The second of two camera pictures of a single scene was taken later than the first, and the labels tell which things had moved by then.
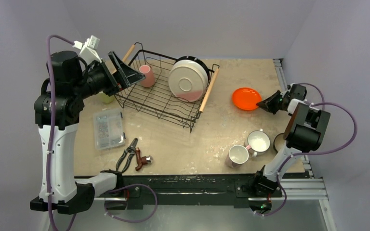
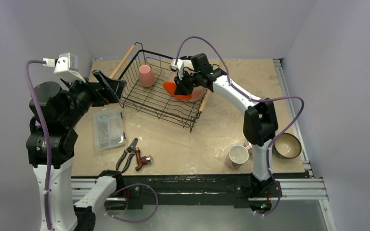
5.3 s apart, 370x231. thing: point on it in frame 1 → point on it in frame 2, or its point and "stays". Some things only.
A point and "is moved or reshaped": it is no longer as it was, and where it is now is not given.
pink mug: [148, 71] stays
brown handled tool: [142, 160] stays
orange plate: [246, 98] is moved or reshaped
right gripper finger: [271, 106] → [180, 90]
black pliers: [131, 150] stays
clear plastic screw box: [108, 129] stays
